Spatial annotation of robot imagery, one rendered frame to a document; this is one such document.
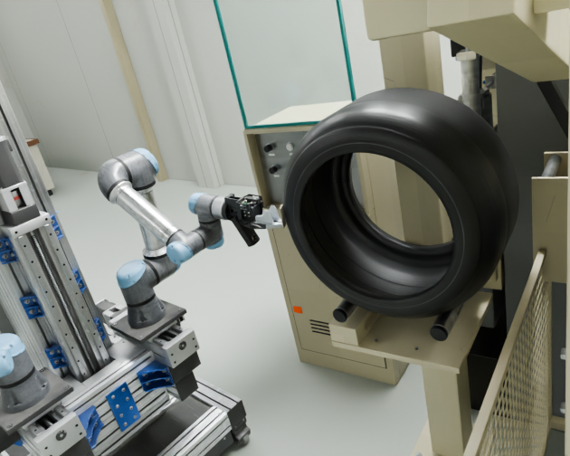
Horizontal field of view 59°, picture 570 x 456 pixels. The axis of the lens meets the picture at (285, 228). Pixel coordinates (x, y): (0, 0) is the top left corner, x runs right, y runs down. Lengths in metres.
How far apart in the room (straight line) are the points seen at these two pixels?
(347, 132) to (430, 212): 0.52
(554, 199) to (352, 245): 0.58
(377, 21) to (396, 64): 0.68
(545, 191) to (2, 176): 1.58
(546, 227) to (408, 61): 0.57
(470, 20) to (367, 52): 3.58
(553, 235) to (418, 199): 0.39
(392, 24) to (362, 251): 0.92
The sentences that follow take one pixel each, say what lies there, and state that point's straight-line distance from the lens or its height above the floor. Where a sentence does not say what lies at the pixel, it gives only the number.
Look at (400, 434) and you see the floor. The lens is 2.34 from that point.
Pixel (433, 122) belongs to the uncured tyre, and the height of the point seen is 1.42.
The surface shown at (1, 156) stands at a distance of 1.84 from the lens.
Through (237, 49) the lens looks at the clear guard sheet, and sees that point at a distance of 2.18.
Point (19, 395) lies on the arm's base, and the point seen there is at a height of 0.77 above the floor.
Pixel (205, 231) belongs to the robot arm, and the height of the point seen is 1.10.
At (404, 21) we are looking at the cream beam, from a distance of 0.80.
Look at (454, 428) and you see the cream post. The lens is 2.11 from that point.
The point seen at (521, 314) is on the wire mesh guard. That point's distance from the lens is 1.23.
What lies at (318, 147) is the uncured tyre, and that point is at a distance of 1.22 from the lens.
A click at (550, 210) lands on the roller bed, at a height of 1.11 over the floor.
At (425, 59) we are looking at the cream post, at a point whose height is 1.51.
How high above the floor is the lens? 1.71
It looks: 23 degrees down
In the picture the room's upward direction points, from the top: 13 degrees counter-clockwise
